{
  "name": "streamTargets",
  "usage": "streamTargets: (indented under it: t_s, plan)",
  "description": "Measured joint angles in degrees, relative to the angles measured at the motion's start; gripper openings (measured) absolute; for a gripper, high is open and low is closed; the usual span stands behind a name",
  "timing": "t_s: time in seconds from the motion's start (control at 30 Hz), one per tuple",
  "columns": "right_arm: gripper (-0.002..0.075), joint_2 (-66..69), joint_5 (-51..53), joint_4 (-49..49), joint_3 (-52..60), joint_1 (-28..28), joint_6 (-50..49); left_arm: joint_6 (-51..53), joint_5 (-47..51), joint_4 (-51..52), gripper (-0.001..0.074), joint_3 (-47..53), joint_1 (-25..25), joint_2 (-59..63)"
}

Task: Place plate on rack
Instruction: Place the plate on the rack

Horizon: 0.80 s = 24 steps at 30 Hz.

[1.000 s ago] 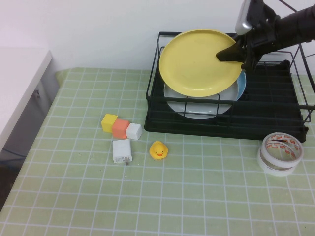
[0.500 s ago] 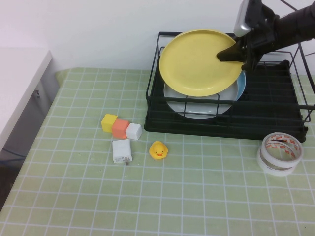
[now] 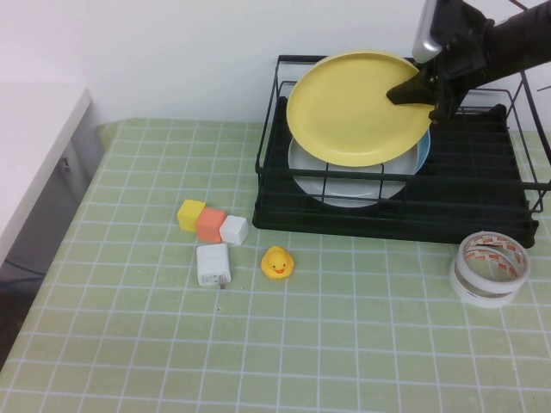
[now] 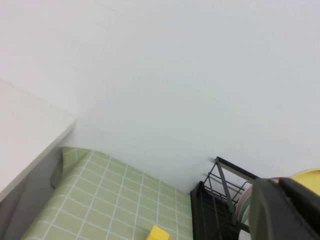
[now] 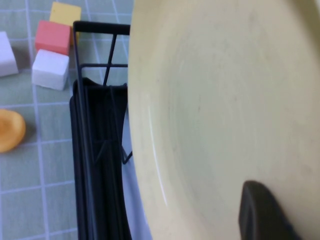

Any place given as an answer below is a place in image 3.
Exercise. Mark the small metal cabinet latch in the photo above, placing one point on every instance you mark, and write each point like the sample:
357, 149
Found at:
65, 165

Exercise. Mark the white plug charger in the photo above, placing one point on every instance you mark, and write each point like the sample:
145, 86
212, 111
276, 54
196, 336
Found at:
211, 264

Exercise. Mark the white cube block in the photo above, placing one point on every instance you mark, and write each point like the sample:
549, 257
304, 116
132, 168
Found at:
232, 230

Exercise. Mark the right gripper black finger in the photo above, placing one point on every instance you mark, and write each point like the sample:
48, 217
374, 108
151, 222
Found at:
413, 91

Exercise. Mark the white tape roll orange print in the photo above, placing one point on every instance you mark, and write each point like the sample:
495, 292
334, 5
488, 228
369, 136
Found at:
482, 302
490, 241

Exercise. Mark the orange cube block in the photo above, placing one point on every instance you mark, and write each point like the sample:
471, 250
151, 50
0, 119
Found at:
208, 226

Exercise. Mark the green checkered tablecloth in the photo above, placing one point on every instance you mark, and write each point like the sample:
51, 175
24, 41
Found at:
129, 344

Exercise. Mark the blue round plate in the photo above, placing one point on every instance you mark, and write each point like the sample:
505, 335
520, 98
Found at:
424, 150

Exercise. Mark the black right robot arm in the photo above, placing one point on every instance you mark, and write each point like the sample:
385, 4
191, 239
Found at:
516, 43

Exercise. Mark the yellow cube block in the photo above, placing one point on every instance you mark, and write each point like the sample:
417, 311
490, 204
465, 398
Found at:
189, 215

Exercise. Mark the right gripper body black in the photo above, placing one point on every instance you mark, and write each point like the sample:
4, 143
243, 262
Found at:
462, 51

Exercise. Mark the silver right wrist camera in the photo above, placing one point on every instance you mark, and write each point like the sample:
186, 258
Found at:
426, 34

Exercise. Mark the yellow round plate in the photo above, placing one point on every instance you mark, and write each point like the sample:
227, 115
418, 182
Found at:
344, 112

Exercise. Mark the grey round plate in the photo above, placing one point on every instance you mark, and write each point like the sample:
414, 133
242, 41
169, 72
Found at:
344, 185

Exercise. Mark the yellow rubber duck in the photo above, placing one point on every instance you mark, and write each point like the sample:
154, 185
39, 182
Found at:
275, 264

